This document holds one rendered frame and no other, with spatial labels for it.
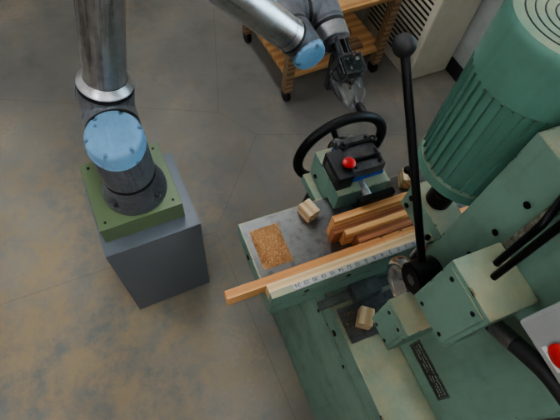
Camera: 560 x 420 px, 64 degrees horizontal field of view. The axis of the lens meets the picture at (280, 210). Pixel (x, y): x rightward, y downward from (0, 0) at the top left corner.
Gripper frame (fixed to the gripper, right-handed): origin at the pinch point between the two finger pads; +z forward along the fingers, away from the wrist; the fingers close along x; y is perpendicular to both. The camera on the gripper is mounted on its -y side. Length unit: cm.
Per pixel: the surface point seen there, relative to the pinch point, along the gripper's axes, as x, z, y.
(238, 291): -49, 36, 19
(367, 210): -16.8, 28.3, 20.6
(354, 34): 70, -69, -99
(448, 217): -6.7, 34.9, 33.4
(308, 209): -27.5, 23.9, 14.1
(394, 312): -27, 47, 38
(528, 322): -25, 48, 66
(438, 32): 102, -51, -76
